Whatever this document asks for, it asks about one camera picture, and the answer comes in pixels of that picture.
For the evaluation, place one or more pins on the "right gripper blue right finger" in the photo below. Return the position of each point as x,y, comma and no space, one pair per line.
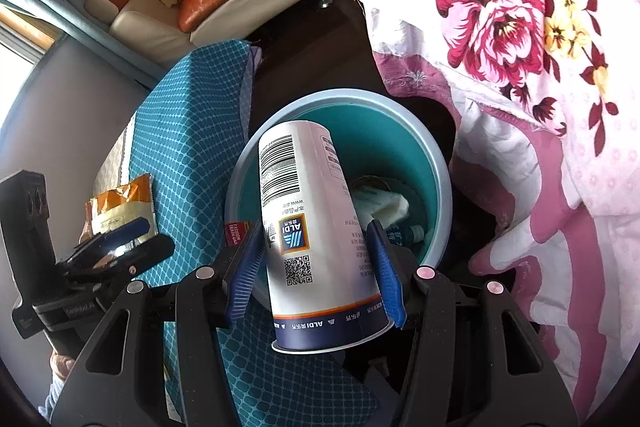
389,283

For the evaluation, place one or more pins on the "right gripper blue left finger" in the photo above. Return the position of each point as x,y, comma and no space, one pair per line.
242,272

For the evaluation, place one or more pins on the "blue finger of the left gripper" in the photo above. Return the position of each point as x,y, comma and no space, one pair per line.
155,250
128,232

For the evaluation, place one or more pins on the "white ALDI paper cup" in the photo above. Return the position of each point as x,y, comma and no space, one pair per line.
322,289

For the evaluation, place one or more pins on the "clear Pocari Sweat bottle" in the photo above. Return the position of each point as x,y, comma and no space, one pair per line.
405,235

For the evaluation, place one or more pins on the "light blue drink carton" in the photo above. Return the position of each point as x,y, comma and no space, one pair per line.
371,204

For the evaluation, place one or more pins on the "teal plastic trash bin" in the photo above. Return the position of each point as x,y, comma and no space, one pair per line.
374,137

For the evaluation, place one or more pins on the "person's left hand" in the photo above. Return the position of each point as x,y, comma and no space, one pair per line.
61,365

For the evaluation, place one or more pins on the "red label on bin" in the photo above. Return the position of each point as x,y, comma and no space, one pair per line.
235,231

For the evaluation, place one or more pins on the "orange yellow snack bag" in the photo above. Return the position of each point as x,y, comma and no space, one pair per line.
113,208

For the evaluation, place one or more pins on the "floral pink white quilt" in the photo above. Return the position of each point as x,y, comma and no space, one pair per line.
545,99

